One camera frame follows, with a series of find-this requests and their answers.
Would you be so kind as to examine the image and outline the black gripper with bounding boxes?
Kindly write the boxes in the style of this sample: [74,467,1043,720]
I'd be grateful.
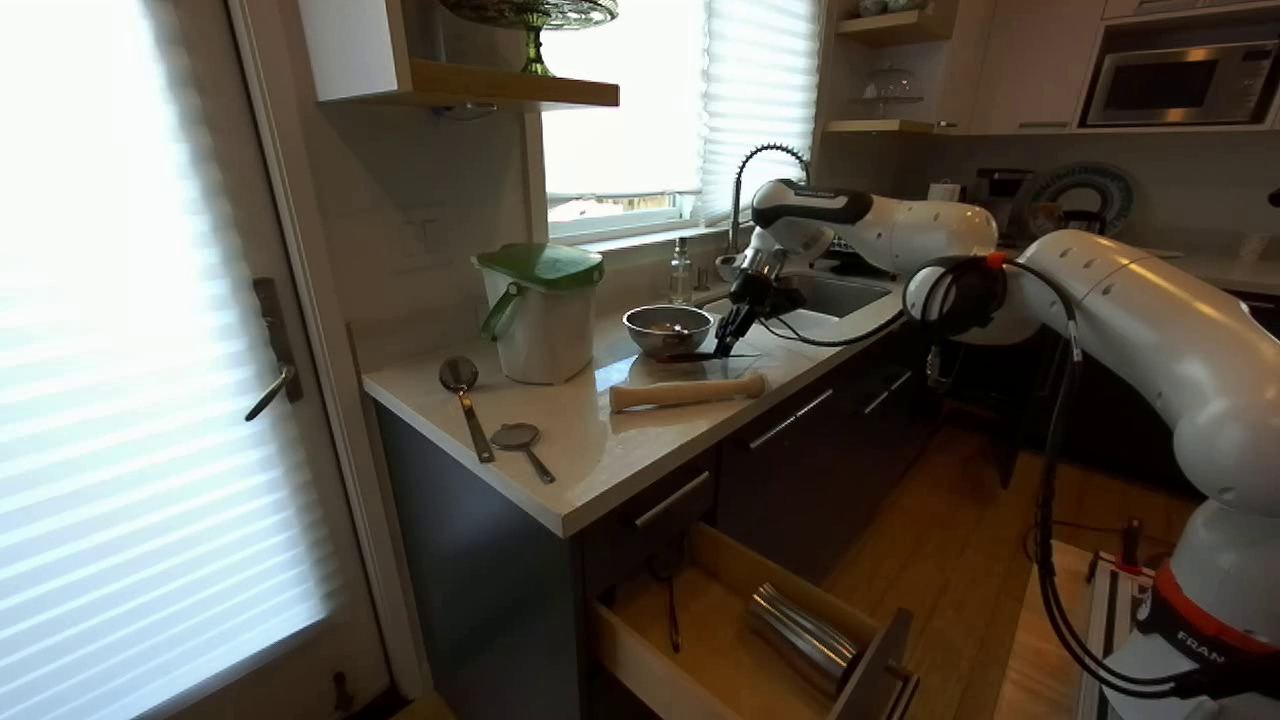
[711,256,791,361]

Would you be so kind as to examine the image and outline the silver metal bowl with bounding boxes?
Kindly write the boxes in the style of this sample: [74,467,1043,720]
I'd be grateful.
[620,301,715,361]

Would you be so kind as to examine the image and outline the clear soap dispenser bottle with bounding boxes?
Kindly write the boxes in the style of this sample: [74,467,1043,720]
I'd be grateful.
[668,234,696,305]

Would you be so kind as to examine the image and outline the white kitchen sink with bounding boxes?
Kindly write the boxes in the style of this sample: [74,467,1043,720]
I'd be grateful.
[785,268,911,323]

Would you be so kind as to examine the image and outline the chrome arched kitchen faucet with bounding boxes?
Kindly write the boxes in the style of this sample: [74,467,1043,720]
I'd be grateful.
[725,138,817,272]

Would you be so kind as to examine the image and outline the white bin with green lid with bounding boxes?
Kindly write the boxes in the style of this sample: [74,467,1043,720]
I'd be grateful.
[471,238,609,387]

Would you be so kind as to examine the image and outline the small metal strainer spoon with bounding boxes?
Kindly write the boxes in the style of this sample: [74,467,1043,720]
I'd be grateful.
[490,421,560,487]

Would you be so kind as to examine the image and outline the white window blind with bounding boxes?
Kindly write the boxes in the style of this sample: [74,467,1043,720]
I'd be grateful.
[537,0,826,231]

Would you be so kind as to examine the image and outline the dark coffee maker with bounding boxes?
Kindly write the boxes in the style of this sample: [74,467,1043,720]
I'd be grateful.
[971,164,1033,224]

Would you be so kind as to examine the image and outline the silver metal utensils in drawer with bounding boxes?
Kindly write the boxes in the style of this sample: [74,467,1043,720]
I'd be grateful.
[739,574,866,694]

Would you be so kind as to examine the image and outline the open wooden drawer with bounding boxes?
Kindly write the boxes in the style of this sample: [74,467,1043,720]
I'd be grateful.
[594,521,925,720]

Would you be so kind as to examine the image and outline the green glass cake stand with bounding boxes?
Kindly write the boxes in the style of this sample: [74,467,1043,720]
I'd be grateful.
[437,0,625,74]

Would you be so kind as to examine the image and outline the wooden robot mounting platform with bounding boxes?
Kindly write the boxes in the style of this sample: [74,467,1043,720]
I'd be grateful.
[991,533,1111,720]

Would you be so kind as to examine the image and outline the silver microwave oven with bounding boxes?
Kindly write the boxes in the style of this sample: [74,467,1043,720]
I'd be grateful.
[1080,35,1280,131]

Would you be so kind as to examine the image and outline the silver cabinet bar handle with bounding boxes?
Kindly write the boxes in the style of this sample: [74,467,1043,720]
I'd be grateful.
[862,369,922,415]
[746,384,839,452]
[634,467,715,533]

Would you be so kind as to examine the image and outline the silver ladle with wooden handle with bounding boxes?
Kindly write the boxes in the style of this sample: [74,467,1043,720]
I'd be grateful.
[437,352,499,467]

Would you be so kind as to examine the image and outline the wooden wall shelf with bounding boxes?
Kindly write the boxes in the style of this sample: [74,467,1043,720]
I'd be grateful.
[298,0,625,113]

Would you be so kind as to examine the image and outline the dark door lever handle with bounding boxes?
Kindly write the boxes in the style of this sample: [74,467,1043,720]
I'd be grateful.
[241,276,310,424]

